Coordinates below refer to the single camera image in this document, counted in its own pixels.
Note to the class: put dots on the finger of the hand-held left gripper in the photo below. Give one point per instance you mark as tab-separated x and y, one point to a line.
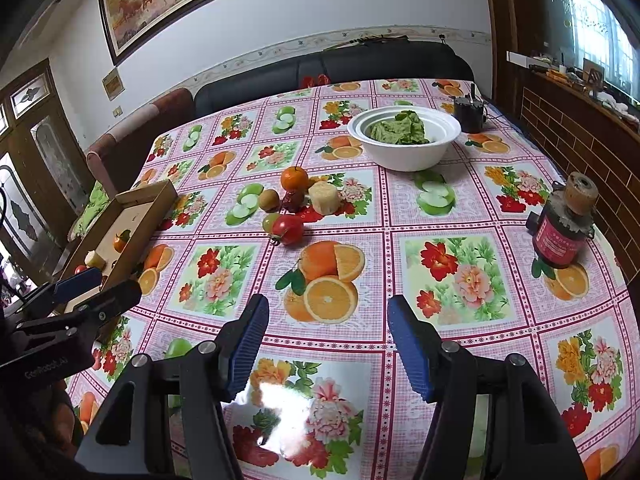
77	279
112	302

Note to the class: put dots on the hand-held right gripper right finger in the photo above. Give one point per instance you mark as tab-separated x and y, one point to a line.
410	352

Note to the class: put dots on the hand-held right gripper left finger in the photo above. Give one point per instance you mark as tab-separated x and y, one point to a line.
247	347

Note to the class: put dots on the red tomato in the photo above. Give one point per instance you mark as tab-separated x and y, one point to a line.
81	270

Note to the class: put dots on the pale peeled fruit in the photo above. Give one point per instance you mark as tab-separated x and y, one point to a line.
95	259
325	198

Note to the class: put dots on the orange persimmon with leaf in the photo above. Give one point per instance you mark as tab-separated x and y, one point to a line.
121	241

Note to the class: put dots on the cardboard box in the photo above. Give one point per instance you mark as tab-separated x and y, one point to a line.
131	220

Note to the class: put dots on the person's left forearm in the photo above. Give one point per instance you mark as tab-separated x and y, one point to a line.
50	412

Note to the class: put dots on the dark red plum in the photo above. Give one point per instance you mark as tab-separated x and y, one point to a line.
104	280

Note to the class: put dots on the green floral blanket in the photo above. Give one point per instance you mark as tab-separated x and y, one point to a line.
92	205

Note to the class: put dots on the wooden glass-panel door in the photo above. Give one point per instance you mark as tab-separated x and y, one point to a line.
45	160

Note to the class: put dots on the red green apple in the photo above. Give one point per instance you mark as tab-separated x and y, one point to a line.
288	230

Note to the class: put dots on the green tomato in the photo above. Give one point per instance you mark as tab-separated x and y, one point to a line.
269	221

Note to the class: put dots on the brown kiwi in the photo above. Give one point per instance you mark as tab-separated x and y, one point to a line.
269	200

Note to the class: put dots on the dark red apple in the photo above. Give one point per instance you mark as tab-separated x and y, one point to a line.
295	201

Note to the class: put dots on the fruit-print tablecloth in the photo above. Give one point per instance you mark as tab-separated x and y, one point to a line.
450	200

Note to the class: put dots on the orange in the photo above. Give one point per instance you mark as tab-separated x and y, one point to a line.
294	178

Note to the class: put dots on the red jar with cork lid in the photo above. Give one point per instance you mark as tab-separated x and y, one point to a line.
560	240

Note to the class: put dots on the brown armchair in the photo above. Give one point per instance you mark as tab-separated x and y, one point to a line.
165	110

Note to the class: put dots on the white bowl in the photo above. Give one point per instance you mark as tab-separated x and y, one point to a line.
400	157

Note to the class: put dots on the green lettuce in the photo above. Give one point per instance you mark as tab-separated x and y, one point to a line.
400	132

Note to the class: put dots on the black cylindrical container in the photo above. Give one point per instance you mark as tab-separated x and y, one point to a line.
470	117

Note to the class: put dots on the red bag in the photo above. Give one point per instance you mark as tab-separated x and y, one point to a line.
315	80

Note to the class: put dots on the brown counter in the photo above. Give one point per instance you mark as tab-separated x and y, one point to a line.
590	140

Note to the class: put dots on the framed painting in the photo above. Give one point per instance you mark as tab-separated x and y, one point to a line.
165	5

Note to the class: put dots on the black sofa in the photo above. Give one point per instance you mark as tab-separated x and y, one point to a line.
350	65

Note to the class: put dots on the bundle of thin sticks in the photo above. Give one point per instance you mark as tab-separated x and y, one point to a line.
365	41

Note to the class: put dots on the window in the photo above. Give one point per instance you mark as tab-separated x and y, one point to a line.
590	20

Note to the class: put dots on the wall plaque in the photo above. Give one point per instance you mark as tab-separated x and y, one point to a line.
113	83

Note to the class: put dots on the wooden door frame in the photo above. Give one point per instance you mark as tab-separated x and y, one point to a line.
505	20

